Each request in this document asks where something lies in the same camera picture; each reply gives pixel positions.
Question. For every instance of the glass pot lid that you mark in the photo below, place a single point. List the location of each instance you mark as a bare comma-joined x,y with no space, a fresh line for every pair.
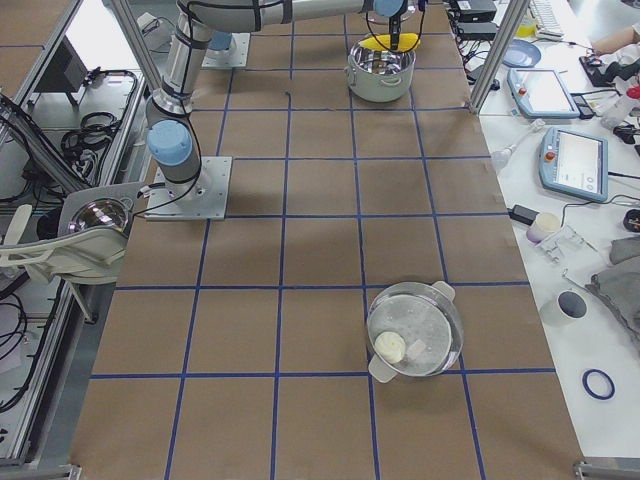
101,212

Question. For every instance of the white purple cup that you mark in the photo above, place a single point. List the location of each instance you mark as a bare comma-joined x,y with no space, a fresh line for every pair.
544,225

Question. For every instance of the grey cloth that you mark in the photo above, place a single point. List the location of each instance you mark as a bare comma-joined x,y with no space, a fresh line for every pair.
618,286

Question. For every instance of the teach pendant upper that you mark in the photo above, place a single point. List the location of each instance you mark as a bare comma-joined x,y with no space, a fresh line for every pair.
540,93

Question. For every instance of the white steamed bun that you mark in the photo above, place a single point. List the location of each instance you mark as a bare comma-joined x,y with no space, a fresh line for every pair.
390,346

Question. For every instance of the yellow corn cob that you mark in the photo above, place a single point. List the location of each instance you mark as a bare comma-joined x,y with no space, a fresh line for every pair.
406,42

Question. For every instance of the teach pendant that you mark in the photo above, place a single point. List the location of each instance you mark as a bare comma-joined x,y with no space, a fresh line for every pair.
574,164
540,93

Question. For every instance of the glass steamer dish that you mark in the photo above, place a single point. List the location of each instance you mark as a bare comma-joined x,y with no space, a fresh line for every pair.
426,318

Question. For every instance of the teach pendant lower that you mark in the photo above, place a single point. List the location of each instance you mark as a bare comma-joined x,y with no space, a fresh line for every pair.
574,164

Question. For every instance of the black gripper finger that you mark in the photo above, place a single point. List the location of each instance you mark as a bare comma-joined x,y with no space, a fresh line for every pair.
394,32

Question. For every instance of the aluminium frame post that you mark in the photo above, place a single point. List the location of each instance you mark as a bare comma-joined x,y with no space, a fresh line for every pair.
509,24

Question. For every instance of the white cup dark inside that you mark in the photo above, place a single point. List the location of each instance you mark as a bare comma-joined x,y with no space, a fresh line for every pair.
563,309

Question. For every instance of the white plastic chair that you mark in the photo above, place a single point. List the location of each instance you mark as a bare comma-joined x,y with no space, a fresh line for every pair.
90,257

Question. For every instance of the white cooking pot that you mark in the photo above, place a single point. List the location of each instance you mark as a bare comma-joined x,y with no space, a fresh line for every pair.
379,76

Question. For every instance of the blue plate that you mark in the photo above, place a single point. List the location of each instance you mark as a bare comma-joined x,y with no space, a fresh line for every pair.
521,54

